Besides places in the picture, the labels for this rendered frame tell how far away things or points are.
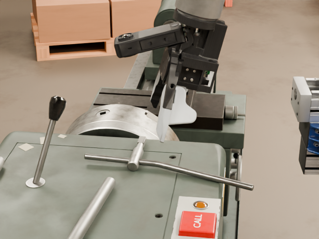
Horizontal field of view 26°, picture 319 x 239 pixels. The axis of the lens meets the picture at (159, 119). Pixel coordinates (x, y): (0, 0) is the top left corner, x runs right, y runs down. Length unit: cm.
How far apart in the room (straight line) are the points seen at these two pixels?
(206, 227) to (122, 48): 33
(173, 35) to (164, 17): 155
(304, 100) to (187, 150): 69
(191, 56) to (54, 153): 43
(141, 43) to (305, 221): 245
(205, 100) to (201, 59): 120
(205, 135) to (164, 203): 98
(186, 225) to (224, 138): 106
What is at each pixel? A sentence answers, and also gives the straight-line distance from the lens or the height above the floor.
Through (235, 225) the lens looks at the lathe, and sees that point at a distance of 244.
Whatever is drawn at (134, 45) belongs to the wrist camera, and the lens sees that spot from 110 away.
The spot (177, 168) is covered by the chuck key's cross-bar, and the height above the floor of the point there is 127.
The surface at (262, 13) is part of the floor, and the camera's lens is 636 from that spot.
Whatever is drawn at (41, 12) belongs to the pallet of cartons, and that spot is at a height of 37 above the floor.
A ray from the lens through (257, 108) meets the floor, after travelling 451.
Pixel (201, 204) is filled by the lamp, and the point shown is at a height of 126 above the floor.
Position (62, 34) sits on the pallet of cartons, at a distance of 524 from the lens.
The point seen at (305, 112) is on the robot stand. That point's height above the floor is 106.
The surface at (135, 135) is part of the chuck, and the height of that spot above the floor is 122.
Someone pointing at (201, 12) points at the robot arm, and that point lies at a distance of 108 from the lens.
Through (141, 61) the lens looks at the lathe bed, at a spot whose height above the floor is 86.
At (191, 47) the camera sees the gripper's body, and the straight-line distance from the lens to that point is 112.
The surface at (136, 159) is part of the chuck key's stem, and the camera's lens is 135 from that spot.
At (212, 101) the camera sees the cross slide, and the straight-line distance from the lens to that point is 230.
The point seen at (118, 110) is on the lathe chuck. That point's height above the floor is 124.
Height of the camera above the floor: 195
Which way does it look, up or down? 27 degrees down
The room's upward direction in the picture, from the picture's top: straight up
